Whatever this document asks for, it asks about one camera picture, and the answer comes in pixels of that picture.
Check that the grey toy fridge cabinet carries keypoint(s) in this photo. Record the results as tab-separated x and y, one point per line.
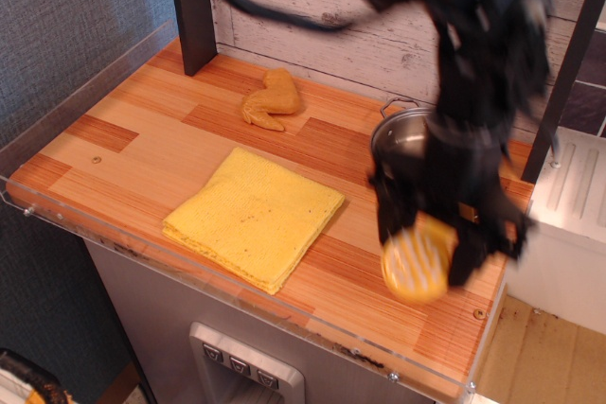
156	311

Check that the folded yellow cloth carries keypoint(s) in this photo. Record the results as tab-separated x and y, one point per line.
255	218

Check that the stainless steel pot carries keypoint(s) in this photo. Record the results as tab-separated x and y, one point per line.
398	142

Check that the orange object bottom left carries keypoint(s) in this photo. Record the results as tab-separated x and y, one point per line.
48	396

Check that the yellow round scrub brush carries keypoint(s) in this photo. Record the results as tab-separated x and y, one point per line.
416	261

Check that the silver water dispenser panel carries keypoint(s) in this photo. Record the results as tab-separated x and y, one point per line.
234	372

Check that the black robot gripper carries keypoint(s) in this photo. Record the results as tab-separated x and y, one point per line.
460	185

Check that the dark right shelf post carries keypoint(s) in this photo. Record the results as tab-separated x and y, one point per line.
578	45

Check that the white toy appliance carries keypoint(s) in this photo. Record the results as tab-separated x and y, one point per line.
562	270

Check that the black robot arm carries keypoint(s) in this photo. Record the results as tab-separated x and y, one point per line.
492	62

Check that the toy fried chicken wing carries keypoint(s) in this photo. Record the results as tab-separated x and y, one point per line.
279	96

